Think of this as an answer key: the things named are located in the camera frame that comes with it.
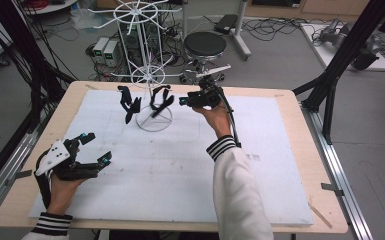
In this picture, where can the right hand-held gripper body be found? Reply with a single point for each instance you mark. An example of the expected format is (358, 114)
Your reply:
(205, 98)

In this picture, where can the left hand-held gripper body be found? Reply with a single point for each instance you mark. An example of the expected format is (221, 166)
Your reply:
(51, 156)

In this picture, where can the black bow tie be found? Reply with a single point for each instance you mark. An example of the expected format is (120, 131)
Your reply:
(131, 110)
(166, 101)

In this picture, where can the person's right hand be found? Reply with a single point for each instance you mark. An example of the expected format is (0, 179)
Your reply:
(218, 121)

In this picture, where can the person's left hand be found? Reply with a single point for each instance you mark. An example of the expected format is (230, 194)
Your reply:
(63, 196)

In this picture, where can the metal table clamp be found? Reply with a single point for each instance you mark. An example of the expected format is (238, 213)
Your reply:
(21, 174)
(331, 188)

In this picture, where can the white foam mat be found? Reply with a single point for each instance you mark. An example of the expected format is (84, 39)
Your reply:
(146, 186)

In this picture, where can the black round stool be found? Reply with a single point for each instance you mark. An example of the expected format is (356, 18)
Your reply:
(205, 43)

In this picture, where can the black flat box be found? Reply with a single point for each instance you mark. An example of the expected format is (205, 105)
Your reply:
(226, 24)

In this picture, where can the grey computer case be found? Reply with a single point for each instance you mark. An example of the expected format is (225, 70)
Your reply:
(131, 40)

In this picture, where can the grey power supply unit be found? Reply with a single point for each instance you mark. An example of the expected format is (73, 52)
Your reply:
(111, 51)
(100, 46)

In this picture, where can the white floor board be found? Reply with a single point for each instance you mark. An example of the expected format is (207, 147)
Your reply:
(330, 56)

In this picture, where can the white round table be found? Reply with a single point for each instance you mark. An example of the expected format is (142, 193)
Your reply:
(56, 7)

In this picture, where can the wooden cabinet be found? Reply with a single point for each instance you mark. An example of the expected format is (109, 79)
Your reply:
(330, 6)

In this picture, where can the thin wooden stick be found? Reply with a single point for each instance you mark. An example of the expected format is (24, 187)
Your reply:
(320, 215)

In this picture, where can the aluminium rail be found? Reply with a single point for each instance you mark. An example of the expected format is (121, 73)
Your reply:
(0, 193)
(343, 200)

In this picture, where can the white stand post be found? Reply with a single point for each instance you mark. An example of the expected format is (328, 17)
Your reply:
(241, 43)

